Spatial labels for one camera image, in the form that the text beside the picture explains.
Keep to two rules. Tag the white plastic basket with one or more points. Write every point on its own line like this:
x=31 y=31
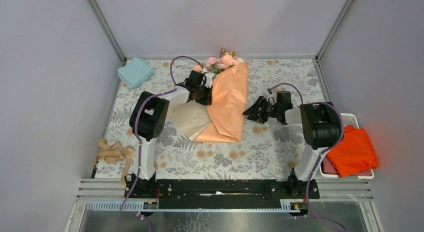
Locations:
x=348 y=119

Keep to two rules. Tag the orange folded cloth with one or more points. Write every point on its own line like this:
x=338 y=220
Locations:
x=354 y=153

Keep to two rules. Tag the light blue folded towel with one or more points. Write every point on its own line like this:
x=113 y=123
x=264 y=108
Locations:
x=135 y=73

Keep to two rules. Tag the peach wrapping paper sheet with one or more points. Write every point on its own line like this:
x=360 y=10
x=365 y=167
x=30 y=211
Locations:
x=222 y=121

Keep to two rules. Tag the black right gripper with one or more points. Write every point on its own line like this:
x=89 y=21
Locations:
x=252 y=111

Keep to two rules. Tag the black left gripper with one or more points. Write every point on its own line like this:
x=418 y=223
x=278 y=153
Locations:
x=205 y=100

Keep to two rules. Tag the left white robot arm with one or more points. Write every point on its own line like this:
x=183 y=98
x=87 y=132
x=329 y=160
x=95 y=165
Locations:
x=148 y=121

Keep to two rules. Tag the pink cloth in basket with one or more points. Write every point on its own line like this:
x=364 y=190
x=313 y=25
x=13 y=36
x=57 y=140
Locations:
x=328 y=169

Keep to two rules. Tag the beige ribbon pile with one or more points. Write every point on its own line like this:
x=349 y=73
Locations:
x=114 y=153

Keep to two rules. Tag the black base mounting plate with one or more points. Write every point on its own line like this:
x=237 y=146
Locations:
x=187 y=194

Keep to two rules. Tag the floral patterned tablecloth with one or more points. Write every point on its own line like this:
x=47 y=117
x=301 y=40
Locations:
x=266 y=151

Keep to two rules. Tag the pile of fake flowers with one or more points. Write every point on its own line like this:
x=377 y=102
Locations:
x=217 y=65

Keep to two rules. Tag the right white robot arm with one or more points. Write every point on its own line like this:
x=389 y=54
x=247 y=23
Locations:
x=321 y=123

